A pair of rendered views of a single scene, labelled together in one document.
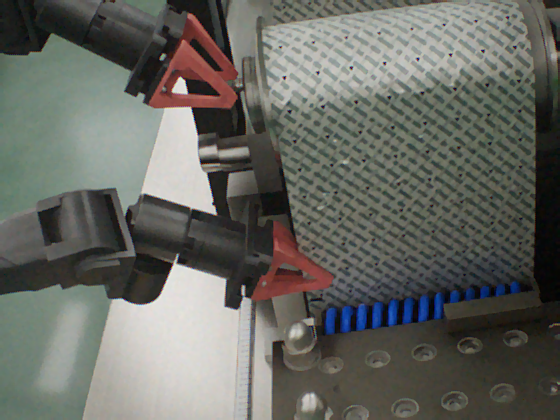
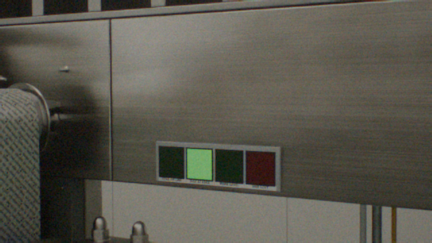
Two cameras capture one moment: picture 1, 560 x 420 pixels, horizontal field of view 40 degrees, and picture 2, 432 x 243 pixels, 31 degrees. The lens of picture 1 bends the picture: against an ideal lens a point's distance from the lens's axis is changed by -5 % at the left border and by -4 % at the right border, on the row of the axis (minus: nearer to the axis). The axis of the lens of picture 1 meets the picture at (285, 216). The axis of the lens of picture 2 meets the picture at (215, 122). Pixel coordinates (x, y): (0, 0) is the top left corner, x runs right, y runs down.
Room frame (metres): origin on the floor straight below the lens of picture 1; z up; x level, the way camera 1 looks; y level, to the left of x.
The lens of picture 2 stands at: (-0.34, 0.82, 1.32)
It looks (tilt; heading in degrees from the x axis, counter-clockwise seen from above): 3 degrees down; 299
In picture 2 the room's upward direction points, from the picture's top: straight up
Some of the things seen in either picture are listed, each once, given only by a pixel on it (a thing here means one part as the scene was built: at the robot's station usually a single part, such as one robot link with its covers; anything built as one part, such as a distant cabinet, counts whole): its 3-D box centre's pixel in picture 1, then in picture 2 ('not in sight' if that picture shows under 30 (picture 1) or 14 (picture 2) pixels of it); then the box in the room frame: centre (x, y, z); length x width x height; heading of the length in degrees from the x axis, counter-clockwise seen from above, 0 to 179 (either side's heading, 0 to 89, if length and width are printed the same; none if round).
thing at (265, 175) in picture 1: (266, 245); not in sight; (0.74, 0.03, 1.05); 0.06 x 0.05 x 0.31; 85
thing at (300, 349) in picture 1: (298, 340); not in sight; (0.57, 0.01, 1.05); 0.04 x 0.04 x 0.04
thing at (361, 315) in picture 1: (428, 311); not in sight; (0.60, -0.12, 1.03); 0.21 x 0.04 x 0.03; 85
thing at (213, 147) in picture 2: not in sight; (214, 165); (0.28, -0.30, 1.18); 0.25 x 0.01 x 0.07; 175
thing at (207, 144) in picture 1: (210, 152); not in sight; (0.74, 0.06, 1.18); 0.04 x 0.02 x 0.04; 175
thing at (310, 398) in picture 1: (312, 412); not in sight; (0.47, 0.01, 1.05); 0.04 x 0.04 x 0.04
